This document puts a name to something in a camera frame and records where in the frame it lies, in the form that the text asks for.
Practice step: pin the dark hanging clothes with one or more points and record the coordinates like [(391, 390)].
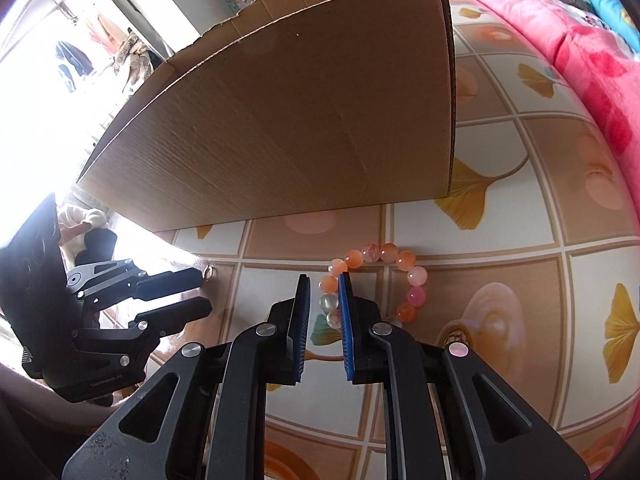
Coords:
[(75, 62)]

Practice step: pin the ginkgo patterned tablecloth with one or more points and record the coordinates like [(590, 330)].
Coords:
[(500, 285)]

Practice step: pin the brown cardboard box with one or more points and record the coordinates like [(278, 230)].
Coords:
[(300, 135)]

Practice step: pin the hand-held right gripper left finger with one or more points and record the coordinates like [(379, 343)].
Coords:
[(300, 325)]

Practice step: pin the pink hanging garment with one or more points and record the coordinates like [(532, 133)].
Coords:
[(102, 27)]

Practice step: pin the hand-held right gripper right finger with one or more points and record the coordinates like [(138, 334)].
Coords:
[(347, 330)]

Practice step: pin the person's left forearm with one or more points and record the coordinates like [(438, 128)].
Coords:
[(40, 405)]

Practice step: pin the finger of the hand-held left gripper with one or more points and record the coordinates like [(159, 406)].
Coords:
[(180, 312), (170, 281)]

